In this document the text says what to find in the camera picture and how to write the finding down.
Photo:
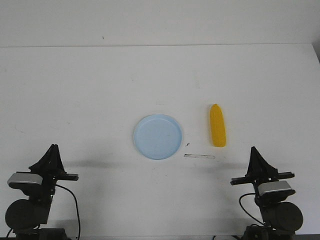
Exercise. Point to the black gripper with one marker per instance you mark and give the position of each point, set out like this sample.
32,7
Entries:
48,163
256,162

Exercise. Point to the yellow corn cob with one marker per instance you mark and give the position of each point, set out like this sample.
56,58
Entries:
217,126

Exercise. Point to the light blue round plate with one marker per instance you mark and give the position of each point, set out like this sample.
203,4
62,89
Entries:
157,136

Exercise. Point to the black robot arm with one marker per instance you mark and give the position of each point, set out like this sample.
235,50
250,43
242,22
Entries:
24,217
280,219

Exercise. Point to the clear tape strip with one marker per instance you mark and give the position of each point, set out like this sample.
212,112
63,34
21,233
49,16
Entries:
199,156

